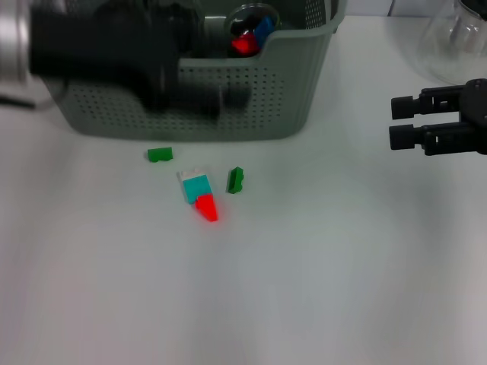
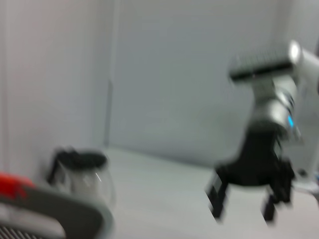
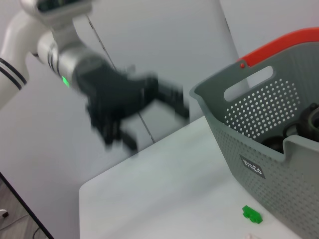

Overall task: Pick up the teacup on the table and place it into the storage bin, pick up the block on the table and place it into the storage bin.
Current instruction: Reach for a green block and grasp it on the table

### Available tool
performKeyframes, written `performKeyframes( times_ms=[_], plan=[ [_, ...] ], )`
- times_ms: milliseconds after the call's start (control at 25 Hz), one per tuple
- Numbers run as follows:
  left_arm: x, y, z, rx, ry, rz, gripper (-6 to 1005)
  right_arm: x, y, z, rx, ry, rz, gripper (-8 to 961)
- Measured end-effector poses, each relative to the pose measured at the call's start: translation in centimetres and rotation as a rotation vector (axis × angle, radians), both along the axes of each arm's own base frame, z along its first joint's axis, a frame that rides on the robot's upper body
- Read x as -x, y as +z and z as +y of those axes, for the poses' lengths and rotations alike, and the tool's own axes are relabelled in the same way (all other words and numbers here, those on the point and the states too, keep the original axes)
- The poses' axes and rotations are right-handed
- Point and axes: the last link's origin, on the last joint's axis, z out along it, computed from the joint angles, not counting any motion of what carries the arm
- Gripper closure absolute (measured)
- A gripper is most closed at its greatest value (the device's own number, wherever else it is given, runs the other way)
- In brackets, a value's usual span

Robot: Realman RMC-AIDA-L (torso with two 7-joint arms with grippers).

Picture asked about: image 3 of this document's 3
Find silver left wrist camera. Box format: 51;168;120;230
20;0;93;27

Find grey-green perforated storage bin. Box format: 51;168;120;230
188;26;319;237

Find green flat toy block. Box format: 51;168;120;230
241;205;264;225

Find glass teacup black base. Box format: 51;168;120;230
260;135;285;156
286;103;319;144

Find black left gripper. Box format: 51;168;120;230
74;56;190;153

